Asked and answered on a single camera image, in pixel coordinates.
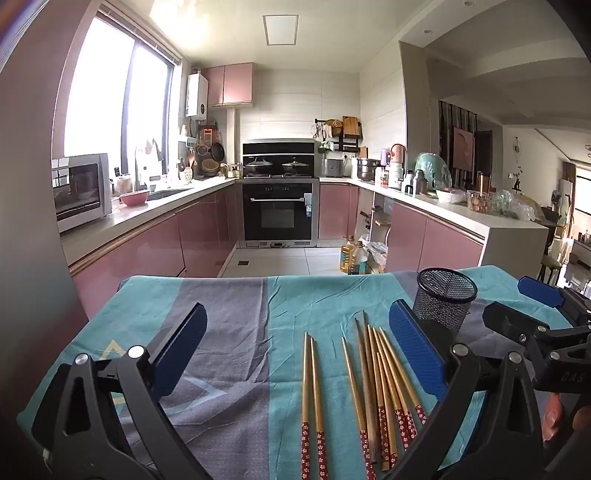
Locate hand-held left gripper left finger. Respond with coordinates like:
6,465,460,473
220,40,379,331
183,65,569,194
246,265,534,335
31,302,208,480

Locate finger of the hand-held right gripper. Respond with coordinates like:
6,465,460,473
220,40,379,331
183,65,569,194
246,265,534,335
482,302,591,370
517,276,591,324

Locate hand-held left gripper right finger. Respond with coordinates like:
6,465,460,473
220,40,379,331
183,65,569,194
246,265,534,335
389,299,557,480

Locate black mesh utensil holder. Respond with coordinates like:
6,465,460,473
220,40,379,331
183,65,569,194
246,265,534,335
412,268,478,339

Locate bunch of red-patterned bamboo chopsticks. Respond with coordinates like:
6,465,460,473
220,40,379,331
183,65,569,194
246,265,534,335
342,324,428,480

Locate golden red-handled chopstick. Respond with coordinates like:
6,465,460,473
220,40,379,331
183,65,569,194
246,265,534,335
301,331,311,469
310,338,328,469

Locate person's right hand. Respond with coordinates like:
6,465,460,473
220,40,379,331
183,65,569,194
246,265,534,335
541,393,591,443

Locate teal grey printed tablecloth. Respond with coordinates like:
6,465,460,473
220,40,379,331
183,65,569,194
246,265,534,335
16,267,575,480

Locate clear plastic bags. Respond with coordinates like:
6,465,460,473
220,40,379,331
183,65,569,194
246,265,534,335
492,189,539,221

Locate plastic bag on floor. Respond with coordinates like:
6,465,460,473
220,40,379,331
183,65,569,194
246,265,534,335
365,240,389,274

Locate dark oil bottle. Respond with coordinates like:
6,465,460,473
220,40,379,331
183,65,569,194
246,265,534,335
353,241,370,275

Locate pink base cabinets below window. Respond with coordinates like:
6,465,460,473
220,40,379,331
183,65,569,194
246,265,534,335
69,182,241,319

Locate clear plastic cookie container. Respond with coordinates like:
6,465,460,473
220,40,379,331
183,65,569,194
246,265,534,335
466,189,494,214

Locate pink base cabinets with shelf gap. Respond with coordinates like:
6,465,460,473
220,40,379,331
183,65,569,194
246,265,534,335
318,182,485,274

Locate yellow cooking oil bottle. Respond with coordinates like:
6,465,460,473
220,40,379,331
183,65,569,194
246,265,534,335
340,235,358,274

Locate pink bowl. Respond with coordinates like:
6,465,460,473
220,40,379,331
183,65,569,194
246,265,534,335
119,189,151,207

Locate green appliance under plastic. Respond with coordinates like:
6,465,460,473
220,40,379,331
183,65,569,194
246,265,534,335
414,151,452,191

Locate black integrated stove oven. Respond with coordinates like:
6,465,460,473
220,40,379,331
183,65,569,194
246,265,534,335
237,138,320,250

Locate pink white water dispenser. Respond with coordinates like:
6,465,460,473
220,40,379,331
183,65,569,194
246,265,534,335
387,143,408,189

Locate stainless steel stock pot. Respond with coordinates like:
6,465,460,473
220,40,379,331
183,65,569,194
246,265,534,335
355,158,380,182

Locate white microwave oven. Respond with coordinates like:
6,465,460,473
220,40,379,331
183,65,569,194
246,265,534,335
51,153,113,233

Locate black lidded wok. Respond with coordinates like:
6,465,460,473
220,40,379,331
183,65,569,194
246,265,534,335
244,157,274,177

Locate kitchen window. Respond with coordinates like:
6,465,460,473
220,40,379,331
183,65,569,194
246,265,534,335
65,14,183,185

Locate ceiling light panel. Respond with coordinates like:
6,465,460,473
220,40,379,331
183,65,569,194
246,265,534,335
262,15,299,46

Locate framed wall picture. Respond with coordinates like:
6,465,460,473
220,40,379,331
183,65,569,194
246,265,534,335
452,127,475,171

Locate black wall storage rack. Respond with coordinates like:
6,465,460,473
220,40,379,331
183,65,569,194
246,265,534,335
314,115,363,154

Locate white wall water heater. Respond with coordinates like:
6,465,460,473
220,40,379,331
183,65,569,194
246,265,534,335
185,73,209,118

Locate pink wall cabinet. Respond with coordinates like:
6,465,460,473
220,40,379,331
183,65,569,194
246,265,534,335
202,62,254,108

